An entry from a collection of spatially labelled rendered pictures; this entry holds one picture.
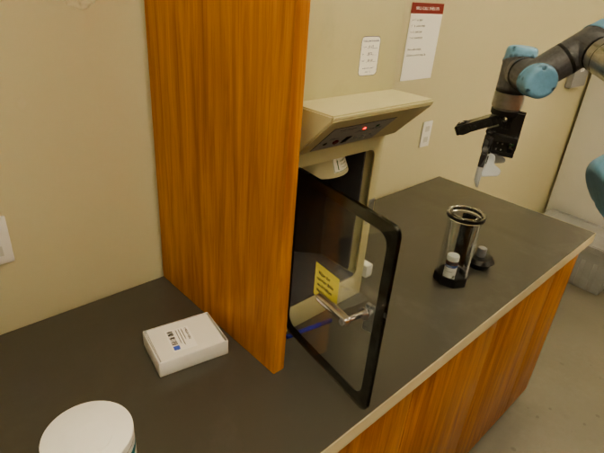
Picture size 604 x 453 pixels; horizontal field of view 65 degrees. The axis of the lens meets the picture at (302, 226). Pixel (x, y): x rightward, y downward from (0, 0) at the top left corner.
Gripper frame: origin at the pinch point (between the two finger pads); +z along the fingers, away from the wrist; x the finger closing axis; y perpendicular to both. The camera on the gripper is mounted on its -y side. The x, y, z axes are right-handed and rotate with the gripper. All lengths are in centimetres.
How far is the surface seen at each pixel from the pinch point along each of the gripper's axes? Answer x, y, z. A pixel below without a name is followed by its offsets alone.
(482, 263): 5.7, 7.5, 29.0
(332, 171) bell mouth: -39.2, -28.4, -7.6
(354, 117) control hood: -53, -20, -25
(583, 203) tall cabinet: 242, 57, 87
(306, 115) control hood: -57, -28, -24
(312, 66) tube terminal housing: -50, -31, -32
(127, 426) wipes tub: -101, -33, 16
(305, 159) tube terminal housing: -50, -30, -13
